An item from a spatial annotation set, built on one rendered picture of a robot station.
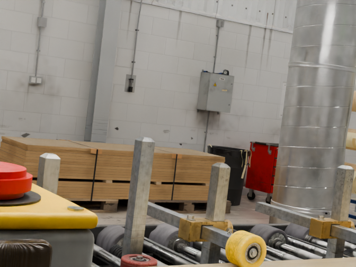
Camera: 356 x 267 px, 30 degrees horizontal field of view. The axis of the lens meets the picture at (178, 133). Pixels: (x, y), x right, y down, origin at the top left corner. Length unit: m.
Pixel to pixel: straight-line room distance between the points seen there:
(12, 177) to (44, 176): 1.19
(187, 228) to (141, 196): 0.16
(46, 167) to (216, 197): 0.46
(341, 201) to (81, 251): 1.75
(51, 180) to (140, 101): 7.08
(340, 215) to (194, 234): 0.51
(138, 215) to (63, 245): 1.32
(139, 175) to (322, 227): 0.62
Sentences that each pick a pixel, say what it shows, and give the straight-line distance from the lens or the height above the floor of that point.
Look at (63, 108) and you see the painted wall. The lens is 8.04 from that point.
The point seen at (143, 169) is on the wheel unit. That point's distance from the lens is 1.54.
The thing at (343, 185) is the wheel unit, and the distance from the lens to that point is 1.97.
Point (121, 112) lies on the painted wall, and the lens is 8.37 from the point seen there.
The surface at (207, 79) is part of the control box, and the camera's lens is 8.81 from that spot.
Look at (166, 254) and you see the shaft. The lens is 1.98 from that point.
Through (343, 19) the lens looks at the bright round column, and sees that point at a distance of 4.70.
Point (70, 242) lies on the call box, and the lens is 0.24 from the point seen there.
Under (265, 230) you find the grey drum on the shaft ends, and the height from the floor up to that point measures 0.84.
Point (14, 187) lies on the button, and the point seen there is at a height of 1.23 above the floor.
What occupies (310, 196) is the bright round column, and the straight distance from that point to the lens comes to 4.67.
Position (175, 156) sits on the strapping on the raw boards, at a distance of 7.28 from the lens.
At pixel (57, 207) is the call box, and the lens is 0.25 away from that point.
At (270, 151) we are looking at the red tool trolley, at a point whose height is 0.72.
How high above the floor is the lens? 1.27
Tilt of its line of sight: 3 degrees down
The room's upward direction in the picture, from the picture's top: 7 degrees clockwise
